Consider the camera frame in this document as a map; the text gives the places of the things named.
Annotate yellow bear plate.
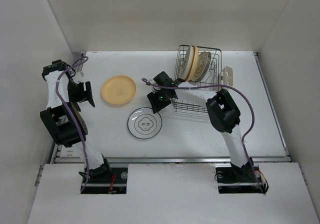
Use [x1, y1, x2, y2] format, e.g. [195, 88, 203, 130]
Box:
[101, 75, 137, 105]

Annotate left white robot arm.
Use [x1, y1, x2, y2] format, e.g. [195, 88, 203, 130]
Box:
[40, 56, 113, 183]

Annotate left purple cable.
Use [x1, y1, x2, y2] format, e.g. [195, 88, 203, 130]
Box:
[55, 56, 91, 194]

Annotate white cutlery holder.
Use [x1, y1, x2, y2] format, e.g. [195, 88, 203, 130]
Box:
[218, 66, 234, 86]

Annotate wire dish rack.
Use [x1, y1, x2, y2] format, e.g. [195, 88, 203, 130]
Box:
[172, 44, 222, 113]

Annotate green rim text plate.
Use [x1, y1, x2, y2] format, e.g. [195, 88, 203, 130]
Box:
[196, 51, 212, 82]

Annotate cream white plate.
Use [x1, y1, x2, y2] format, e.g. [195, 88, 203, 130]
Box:
[178, 45, 195, 80]

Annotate white plate blue rings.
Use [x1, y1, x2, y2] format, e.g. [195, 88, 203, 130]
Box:
[126, 107, 163, 141]

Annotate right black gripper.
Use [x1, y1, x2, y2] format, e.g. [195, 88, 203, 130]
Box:
[147, 87, 172, 113]

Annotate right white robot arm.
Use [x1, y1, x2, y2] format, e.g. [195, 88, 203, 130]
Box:
[142, 71, 255, 182]

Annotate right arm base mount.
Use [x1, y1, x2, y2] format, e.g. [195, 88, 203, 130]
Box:
[214, 166, 269, 194]

